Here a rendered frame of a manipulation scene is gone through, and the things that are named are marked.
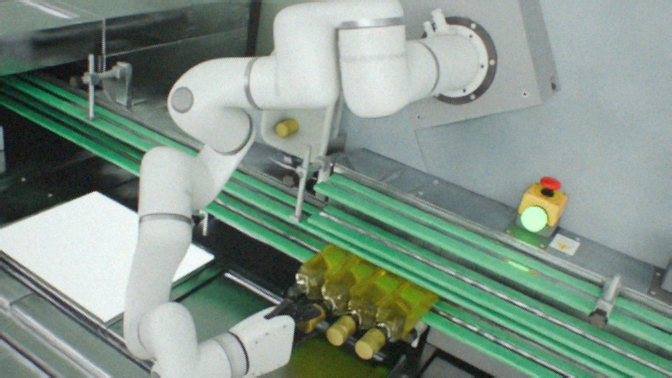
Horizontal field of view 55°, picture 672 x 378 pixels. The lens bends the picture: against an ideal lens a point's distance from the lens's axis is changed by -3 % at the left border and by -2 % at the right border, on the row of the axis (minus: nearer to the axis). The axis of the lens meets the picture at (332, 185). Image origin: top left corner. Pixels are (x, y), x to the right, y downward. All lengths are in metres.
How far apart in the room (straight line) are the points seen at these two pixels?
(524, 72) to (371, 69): 0.33
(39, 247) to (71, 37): 0.62
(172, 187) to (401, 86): 0.39
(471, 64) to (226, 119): 0.42
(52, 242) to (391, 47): 0.93
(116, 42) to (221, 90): 0.99
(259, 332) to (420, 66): 0.48
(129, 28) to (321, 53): 1.12
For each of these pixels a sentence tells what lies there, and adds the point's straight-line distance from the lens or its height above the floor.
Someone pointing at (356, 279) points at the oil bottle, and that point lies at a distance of 1.24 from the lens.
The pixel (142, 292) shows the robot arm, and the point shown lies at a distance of 1.10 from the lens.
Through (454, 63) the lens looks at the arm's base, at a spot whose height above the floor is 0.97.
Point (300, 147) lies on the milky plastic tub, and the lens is 1.47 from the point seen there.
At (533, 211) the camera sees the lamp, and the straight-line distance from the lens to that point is 1.24.
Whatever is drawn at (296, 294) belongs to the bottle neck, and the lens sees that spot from 1.20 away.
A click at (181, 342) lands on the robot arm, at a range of 1.00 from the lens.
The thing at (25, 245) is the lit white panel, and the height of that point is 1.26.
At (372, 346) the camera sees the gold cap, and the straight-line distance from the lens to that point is 1.12.
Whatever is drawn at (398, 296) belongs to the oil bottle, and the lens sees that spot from 1.22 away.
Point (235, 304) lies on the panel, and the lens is 1.38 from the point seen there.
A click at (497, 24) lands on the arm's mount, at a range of 1.17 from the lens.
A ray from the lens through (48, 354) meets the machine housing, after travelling 1.31.
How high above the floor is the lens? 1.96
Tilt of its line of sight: 52 degrees down
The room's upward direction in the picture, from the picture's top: 120 degrees counter-clockwise
